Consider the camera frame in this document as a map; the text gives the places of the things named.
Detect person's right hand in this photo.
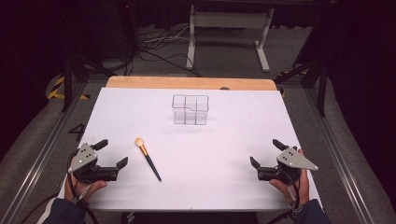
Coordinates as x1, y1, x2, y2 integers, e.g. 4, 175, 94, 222
269, 169, 311, 206

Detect clear plastic organizer box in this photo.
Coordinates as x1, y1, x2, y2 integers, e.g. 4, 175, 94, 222
171, 93, 210, 126

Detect hand-held gripper cable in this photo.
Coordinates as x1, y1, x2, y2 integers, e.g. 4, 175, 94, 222
65, 148, 100, 224
267, 169, 304, 224

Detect right hand-held gripper cable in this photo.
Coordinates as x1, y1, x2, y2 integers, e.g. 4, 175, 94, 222
267, 169, 304, 224

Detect black equipment tower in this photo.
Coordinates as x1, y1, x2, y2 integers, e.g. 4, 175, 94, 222
116, 1, 141, 60

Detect black angled stand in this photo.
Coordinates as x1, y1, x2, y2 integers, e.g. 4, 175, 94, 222
274, 59, 328, 118

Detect left hand-held gripper cable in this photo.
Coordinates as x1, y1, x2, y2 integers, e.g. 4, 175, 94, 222
65, 148, 100, 224

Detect white floor cable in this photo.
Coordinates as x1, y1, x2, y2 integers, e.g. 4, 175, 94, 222
143, 26, 191, 44

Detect person's left hand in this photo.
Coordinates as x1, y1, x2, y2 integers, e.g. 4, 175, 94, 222
64, 157, 108, 203

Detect aluminium floor rail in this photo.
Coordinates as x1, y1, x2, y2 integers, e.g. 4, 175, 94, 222
0, 83, 89, 224
303, 88, 378, 224

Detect wooden table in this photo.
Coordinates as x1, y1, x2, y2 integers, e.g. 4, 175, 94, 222
106, 75, 278, 91

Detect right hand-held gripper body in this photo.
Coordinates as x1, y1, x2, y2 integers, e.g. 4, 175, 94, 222
257, 147, 319, 185

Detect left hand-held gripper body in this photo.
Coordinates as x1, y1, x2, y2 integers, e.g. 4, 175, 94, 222
67, 143, 120, 184

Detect white metal stand frame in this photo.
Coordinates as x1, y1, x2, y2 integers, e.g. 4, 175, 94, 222
185, 4, 276, 73

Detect white table board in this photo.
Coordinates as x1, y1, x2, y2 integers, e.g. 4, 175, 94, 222
57, 87, 324, 213

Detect yellow black floor tape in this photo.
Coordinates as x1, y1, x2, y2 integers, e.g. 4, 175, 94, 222
46, 76, 92, 101

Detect black gold makeup brush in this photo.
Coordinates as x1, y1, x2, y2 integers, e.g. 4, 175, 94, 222
134, 137, 163, 182

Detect black floor cable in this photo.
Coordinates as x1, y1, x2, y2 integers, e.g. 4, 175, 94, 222
138, 49, 204, 78

